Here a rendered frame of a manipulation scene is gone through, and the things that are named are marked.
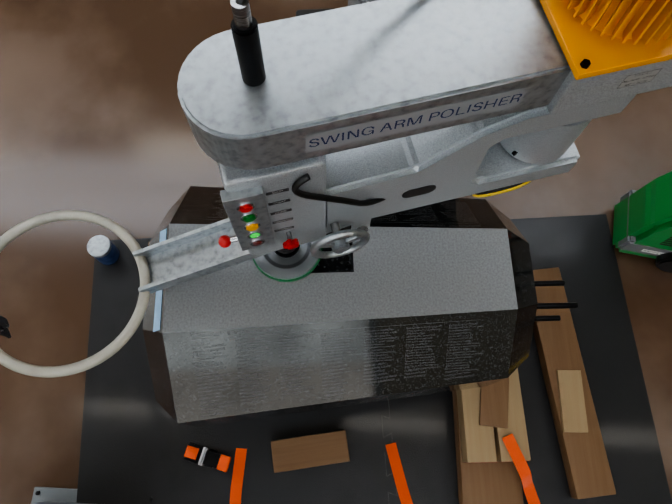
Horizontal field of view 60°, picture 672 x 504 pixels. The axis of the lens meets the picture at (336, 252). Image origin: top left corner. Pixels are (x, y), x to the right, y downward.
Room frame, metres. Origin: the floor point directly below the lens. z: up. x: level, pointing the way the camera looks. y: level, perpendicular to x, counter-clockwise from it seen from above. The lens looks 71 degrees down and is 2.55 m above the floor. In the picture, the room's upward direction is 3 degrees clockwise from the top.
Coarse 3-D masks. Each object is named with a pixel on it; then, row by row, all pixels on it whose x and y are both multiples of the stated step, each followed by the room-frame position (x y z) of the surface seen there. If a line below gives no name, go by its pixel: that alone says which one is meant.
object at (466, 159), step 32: (448, 128) 0.65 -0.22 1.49; (480, 128) 0.63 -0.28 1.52; (512, 128) 0.63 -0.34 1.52; (544, 128) 0.66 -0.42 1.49; (352, 160) 0.60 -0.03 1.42; (384, 160) 0.60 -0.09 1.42; (416, 160) 0.60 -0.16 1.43; (448, 160) 0.60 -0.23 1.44; (480, 160) 0.62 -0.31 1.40; (512, 160) 0.70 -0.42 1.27; (576, 160) 0.71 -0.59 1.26; (352, 192) 0.53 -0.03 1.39; (384, 192) 0.56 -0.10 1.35; (416, 192) 0.58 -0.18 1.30; (448, 192) 0.61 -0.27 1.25; (480, 192) 0.64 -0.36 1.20; (352, 224) 0.56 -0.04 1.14
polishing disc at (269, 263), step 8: (304, 248) 0.57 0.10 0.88; (320, 248) 0.58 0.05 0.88; (264, 256) 0.54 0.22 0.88; (272, 256) 0.54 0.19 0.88; (296, 256) 0.55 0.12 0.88; (304, 256) 0.55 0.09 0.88; (312, 256) 0.55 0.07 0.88; (264, 264) 0.52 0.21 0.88; (272, 264) 0.52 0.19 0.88; (280, 264) 0.52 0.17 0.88; (288, 264) 0.52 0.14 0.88; (296, 264) 0.52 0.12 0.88; (304, 264) 0.52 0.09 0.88; (312, 264) 0.52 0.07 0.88; (264, 272) 0.49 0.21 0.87; (272, 272) 0.49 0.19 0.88; (280, 272) 0.49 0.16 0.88; (288, 272) 0.50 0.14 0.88; (296, 272) 0.50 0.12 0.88; (304, 272) 0.50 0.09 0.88
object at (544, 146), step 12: (588, 120) 0.70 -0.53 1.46; (540, 132) 0.69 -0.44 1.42; (552, 132) 0.69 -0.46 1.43; (564, 132) 0.69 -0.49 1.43; (576, 132) 0.70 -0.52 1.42; (504, 144) 0.73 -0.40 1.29; (516, 144) 0.71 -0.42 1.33; (528, 144) 0.70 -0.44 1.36; (540, 144) 0.69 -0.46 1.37; (552, 144) 0.69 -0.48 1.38; (564, 144) 0.69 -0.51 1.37; (516, 156) 0.70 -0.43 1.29; (528, 156) 0.69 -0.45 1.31; (540, 156) 0.69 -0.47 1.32; (552, 156) 0.69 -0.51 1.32
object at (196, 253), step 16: (224, 224) 0.58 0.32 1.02; (176, 240) 0.54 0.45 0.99; (192, 240) 0.55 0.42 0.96; (208, 240) 0.55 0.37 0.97; (160, 256) 0.51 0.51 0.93; (176, 256) 0.51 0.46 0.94; (192, 256) 0.50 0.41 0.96; (208, 256) 0.50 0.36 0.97; (224, 256) 0.50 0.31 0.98; (240, 256) 0.49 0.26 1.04; (256, 256) 0.50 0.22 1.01; (160, 272) 0.46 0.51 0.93; (176, 272) 0.46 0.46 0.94; (192, 272) 0.44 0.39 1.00; (208, 272) 0.45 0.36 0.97; (144, 288) 0.40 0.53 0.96; (160, 288) 0.41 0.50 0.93
